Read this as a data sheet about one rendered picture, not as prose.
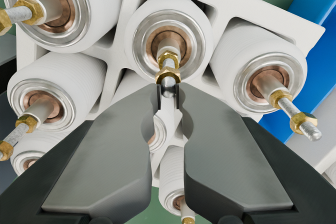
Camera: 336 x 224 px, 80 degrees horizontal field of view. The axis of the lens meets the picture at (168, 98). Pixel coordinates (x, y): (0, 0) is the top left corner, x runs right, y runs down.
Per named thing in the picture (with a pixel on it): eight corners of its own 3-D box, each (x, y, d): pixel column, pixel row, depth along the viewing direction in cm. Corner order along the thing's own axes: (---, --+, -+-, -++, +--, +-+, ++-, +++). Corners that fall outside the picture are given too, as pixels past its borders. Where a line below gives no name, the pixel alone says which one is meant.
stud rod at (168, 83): (174, 59, 19) (177, 97, 13) (164, 60, 19) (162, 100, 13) (173, 48, 19) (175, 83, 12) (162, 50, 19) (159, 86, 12)
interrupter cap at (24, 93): (25, 64, 22) (20, 66, 22) (87, 100, 24) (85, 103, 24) (5, 109, 25) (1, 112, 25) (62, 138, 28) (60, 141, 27)
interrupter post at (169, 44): (183, 53, 21) (185, 64, 19) (163, 62, 22) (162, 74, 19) (174, 32, 20) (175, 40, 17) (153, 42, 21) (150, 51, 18)
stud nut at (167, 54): (179, 69, 18) (180, 72, 17) (161, 72, 18) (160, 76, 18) (176, 48, 17) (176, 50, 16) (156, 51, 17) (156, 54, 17)
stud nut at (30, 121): (16, 119, 22) (10, 124, 21) (26, 112, 21) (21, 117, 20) (31, 131, 22) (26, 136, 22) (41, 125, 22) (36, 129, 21)
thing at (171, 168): (169, 111, 47) (169, 177, 31) (207, 122, 48) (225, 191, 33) (156, 141, 51) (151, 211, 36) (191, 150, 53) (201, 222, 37)
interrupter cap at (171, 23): (214, 65, 22) (215, 67, 21) (152, 90, 24) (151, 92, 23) (189, -6, 19) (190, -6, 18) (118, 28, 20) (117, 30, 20)
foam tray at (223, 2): (194, 142, 61) (203, 198, 45) (61, 105, 54) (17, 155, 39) (269, 10, 42) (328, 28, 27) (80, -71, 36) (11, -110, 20)
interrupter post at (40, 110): (39, 93, 24) (22, 108, 21) (59, 103, 25) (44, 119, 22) (32, 106, 25) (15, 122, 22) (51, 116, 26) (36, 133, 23)
